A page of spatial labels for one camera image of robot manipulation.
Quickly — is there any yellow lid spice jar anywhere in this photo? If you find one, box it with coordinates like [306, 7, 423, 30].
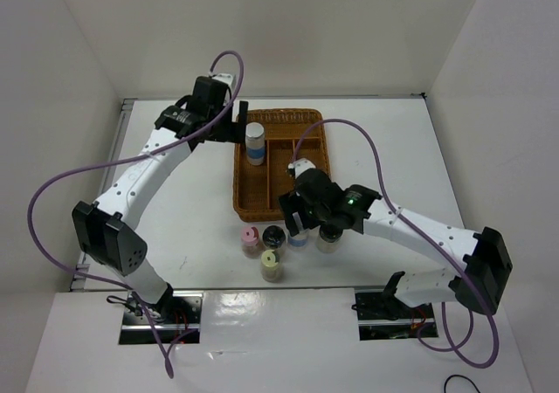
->
[260, 250, 283, 282]

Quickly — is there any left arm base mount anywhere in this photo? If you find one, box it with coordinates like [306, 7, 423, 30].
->
[106, 291, 204, 345]

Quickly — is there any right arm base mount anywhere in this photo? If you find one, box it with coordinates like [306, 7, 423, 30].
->
[351, 289, 438, 341]

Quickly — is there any brown wicker divided basket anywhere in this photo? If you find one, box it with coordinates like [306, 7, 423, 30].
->
[232, 108, 330, 223]

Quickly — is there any black cable loop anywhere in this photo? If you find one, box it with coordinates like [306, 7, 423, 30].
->
[444, 374, 481, 393]

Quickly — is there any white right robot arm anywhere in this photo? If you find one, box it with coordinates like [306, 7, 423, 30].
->
[279, 168, 513, 317]

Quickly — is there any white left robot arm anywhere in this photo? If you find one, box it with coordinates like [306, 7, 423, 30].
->
[72, 73, 248, 323]

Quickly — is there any blue label silver cap bottle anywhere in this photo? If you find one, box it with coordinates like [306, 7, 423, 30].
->
[245, 122, 266, 166]

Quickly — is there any pink lid spice jar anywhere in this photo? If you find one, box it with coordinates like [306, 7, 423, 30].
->
[240, 226, 263, 259]

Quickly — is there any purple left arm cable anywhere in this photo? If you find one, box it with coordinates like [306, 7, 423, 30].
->
[26, 51, 245, 379]

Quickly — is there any black lid spice jar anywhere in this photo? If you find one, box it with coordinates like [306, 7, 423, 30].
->
[262, 224, 286, 257]

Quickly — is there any black lid pepper jar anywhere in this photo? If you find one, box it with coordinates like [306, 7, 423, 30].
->
[315, 227, 343, 254]

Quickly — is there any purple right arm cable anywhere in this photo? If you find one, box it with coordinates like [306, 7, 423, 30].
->
[290, 119, 500, 369]

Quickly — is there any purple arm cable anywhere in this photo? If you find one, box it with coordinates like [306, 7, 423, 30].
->
[26, 51, 245, 379]
[290, 119, 500, 369]

